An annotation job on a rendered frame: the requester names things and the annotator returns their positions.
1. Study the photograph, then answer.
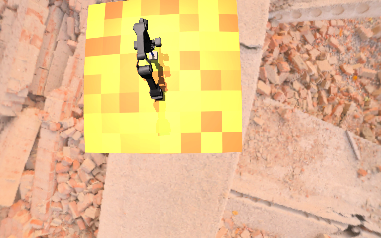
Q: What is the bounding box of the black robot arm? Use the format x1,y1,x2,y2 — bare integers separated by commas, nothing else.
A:
133,18,163,100

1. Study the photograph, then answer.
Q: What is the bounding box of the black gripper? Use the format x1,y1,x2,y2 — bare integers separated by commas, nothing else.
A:
133,37,162,50

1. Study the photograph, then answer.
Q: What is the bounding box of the white block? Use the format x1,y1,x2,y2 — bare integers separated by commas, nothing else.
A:
149,51,158,60

